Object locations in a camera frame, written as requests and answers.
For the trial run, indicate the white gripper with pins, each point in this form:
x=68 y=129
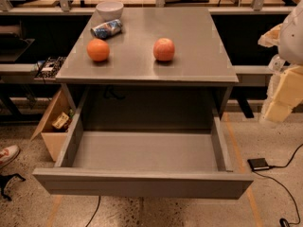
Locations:
x=292 y=40

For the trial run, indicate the red apple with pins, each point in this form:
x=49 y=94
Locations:
x=164 y=49

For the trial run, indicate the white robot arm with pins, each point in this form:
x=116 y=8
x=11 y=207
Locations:
x=290 y=46

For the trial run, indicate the open grey top drawer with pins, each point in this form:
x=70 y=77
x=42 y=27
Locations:
x=178 y=164

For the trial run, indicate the black foot pedal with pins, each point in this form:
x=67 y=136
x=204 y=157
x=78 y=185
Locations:
x=258 y=164

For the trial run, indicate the grey metal cabinet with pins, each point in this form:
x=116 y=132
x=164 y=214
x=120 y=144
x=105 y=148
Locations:
x=133 y=90

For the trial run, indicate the crushed blue soda can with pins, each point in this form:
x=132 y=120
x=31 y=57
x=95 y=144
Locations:
x=107 y=29

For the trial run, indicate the white bowl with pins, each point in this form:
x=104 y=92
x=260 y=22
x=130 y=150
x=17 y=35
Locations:
x=110 y=10

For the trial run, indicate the orange fruit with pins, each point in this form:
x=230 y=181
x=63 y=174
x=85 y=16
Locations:
x=98 y=50

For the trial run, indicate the snack bag in box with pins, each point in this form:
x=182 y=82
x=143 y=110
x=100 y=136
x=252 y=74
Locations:
x=61 y=122

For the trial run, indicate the patterned notebook on shelf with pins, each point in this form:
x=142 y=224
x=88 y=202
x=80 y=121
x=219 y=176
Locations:
x=49 y=68

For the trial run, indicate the cardboard box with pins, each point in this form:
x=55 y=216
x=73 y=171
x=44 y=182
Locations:
x=52 y=135

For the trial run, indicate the white and red shoe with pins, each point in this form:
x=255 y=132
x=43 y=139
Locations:
x=8 y=154

